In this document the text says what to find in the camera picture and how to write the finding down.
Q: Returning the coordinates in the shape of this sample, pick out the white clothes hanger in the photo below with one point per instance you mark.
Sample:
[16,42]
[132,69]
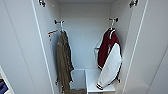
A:
[62,28]

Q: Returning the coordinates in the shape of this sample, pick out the dark wardrobe rail hook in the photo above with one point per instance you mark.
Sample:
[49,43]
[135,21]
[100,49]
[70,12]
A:
[58,22]
[114,19]

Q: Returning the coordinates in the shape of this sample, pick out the white wardrobe body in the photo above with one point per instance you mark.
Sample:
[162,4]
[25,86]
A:
[83,40]

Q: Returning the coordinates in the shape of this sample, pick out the orange and white warning sticker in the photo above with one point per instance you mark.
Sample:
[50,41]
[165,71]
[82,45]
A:
[51,33]

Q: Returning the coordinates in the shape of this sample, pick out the maroon and white jacket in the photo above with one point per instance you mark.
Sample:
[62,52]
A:
[108,50]

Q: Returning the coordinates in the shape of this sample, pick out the white wardrobe shelf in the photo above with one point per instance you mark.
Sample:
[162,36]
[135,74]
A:
[91,81]

